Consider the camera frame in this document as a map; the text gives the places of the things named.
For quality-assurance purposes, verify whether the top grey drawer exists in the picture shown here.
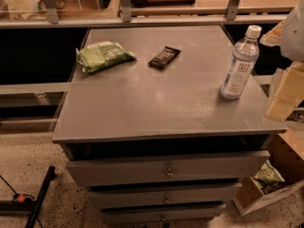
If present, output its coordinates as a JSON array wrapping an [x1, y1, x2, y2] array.
[[66, 150, 270, 186]]

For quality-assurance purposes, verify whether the clear plastic water bottle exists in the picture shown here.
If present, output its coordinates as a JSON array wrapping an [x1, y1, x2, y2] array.
[[220, 25, 261, 100]]

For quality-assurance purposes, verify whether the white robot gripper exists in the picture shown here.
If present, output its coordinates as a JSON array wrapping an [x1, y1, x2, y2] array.
[[259, 0, 304, 122]]

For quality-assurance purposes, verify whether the middle grey drawer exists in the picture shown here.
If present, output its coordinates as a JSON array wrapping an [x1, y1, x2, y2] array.
[[87, 182, 241, 209]]

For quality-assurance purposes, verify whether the black cable with orange clip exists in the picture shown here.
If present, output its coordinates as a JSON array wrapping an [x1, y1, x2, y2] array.
[[0, 174, 45, 228]]

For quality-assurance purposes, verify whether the grey drawer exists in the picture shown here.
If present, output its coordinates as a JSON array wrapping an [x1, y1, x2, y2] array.
[[102, 203, 226, 224], [87, 182, 241, 209], [66, 150, 270, 186]]

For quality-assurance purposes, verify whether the grey drawer cabinet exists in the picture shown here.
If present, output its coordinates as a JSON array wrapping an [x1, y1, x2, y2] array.
[[53, 26, 285, 214]]

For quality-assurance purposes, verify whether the green chip bag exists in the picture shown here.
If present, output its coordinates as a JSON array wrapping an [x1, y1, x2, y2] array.
[[76, 41, 136, 74]]

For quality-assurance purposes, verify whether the bottom grey drawer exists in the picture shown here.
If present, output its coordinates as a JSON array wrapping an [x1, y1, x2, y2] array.
[[102, 203, 226, 224]]

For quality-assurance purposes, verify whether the grey metal shelf rail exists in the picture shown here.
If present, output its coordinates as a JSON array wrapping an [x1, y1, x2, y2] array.
[[0, 5, 292, 29]]

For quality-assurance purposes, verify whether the black rxbar chocolate bar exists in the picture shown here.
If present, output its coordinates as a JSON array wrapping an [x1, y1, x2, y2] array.
[[148, 47, 181, 69]]

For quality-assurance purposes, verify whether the cardboard box on floor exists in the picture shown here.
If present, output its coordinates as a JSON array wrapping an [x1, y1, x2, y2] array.
[[233, 128, 304, 215]]

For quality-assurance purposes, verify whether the black stand leg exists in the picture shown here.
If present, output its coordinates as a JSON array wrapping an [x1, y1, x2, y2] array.
[[0, 166, 56, 228]]

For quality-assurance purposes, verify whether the green snack bag in box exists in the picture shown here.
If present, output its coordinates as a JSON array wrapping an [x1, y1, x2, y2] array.
[[253, 161, 285, 191]]

